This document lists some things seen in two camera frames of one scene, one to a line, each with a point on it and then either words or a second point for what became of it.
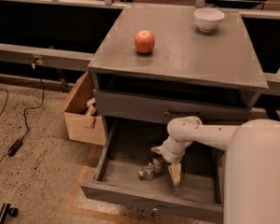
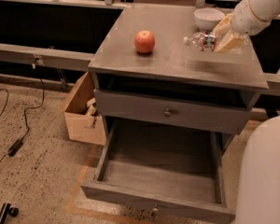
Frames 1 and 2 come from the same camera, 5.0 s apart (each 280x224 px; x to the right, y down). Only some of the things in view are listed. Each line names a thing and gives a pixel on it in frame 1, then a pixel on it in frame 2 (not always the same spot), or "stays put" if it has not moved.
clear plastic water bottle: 156,166 to 204,41
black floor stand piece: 4,213 stays put
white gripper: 170,153 to 244,20
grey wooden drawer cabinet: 156,63 stays put
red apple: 144,41 stays put
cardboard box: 82,120 stays put
